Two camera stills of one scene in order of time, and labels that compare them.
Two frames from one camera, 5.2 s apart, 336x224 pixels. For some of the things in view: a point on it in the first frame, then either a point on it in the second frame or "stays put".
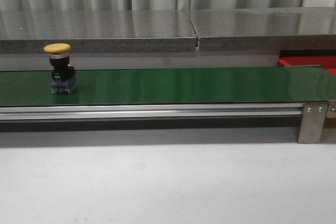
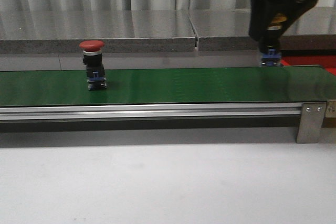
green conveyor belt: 289,84 stays put
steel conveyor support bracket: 313,117 stays put
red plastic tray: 327,62 stays put
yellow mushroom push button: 62,81 → 272,55
